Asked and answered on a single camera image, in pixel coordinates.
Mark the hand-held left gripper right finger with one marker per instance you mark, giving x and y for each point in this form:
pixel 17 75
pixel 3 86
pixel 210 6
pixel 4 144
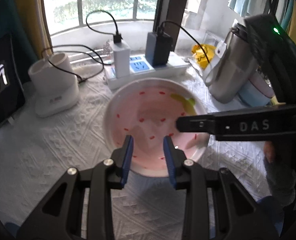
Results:
pixel 168 160

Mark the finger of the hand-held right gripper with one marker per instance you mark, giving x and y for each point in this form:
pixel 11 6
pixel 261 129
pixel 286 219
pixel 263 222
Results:
pixel 195 124

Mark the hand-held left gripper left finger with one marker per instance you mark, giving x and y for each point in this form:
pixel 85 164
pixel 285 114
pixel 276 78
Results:
pixel 128 155

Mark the white bowl with pink speckled inside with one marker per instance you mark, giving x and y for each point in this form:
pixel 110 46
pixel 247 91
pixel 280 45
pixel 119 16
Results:
pixel 150 110

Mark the person's right forearm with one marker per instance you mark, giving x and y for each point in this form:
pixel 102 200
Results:
pixel 281 182

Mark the person's right hand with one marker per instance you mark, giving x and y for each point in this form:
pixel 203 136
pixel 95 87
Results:
pixel 270 152

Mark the light blue bowl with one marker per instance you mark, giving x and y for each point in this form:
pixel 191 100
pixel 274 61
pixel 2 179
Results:
pixel 252 98

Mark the white power strip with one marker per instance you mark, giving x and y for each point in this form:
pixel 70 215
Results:
pixel 168 71

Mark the yellow plastic bag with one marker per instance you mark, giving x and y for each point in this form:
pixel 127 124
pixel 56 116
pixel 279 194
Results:
pixel 202 55

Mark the grey power adapter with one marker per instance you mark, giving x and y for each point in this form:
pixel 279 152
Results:
pixel 149 47

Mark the white desk lamp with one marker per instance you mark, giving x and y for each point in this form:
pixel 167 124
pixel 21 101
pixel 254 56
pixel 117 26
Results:
pixel 55 92

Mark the black tablet with clock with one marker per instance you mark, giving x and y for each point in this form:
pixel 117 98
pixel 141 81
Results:
pixel 3 100

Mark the black balcony railing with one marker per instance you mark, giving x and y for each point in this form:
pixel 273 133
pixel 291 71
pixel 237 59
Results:
pixel 79 7

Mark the teal curtain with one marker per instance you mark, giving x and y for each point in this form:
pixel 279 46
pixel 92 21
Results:
pixel 18 45

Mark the dark sliding door frame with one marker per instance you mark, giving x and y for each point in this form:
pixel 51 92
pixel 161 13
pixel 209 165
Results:
pixel 171 5

